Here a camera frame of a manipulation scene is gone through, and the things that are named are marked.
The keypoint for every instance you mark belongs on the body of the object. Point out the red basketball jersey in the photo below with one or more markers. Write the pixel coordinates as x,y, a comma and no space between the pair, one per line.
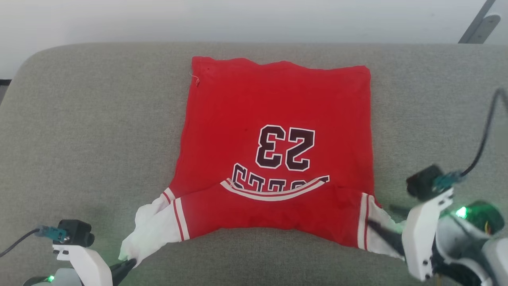
270,103

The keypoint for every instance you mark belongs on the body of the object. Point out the grey metal pole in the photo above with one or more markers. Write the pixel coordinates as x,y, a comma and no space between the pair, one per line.
478,22

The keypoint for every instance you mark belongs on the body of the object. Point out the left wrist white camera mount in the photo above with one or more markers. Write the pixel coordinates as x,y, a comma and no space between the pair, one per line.
89,264

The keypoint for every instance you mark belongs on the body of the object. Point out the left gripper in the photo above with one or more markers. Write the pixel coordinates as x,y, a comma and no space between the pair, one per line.
59,278

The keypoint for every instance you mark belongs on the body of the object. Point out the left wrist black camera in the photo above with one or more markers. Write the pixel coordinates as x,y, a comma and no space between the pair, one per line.
77,232

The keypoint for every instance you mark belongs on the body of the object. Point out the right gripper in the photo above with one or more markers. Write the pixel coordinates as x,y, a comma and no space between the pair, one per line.
456,238

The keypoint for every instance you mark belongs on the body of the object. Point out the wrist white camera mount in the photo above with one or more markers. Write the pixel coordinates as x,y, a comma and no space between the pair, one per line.
420,234
89,264

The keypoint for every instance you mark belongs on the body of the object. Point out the grey fabric sofa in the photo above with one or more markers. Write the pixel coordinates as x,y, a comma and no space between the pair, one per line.
99,139

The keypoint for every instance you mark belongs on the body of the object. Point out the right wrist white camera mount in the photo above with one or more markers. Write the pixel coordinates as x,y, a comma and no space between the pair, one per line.
420,234

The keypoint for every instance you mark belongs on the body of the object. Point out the black baseboard strip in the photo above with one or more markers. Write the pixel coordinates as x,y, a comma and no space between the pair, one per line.
4,82

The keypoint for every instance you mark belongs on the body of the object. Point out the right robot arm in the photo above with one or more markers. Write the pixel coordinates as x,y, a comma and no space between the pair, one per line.
498,258

